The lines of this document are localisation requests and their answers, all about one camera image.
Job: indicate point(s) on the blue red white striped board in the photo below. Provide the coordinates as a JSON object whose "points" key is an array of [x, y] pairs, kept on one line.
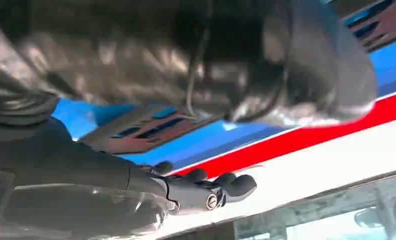
{"points": [[317, 155]]}

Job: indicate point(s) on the brown slotted panel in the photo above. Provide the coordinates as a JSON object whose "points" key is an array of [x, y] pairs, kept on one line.
{"points": [[144, 130]]}

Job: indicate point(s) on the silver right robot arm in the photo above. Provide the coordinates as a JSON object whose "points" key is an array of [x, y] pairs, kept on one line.
{"points": [[15, 106]]}

